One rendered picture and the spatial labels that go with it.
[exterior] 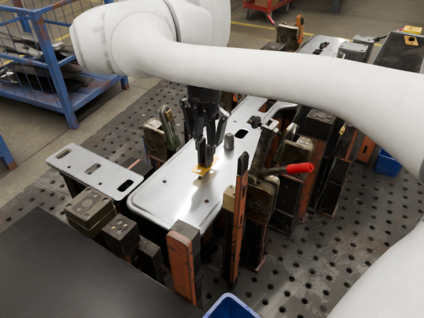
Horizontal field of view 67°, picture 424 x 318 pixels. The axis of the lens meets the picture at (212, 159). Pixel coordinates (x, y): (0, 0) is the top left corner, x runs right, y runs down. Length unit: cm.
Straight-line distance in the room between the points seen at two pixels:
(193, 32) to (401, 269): 47
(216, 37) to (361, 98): 34
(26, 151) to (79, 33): 237
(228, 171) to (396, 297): 65
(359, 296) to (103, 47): 46
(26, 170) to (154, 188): 194
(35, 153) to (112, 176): 197
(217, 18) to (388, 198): 98
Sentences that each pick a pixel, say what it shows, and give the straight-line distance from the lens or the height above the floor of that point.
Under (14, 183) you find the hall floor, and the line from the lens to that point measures 262.
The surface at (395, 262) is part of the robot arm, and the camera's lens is 29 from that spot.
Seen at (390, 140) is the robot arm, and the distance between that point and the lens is 35.
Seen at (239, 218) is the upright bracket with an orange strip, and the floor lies 102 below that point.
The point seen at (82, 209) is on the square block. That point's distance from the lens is 75.
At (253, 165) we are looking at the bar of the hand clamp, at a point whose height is 110.
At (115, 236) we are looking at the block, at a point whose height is 108.
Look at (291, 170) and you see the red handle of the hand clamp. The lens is 71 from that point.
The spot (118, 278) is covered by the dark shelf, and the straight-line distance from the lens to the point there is 66.
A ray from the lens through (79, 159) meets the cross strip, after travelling 97.
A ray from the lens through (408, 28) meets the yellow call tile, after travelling 153.
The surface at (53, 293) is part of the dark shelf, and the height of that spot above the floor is 103.
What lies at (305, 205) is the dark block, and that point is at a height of 79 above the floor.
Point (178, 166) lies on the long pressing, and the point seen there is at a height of 100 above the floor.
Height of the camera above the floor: 159
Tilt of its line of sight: 41 degrees down
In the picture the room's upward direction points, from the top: straight up
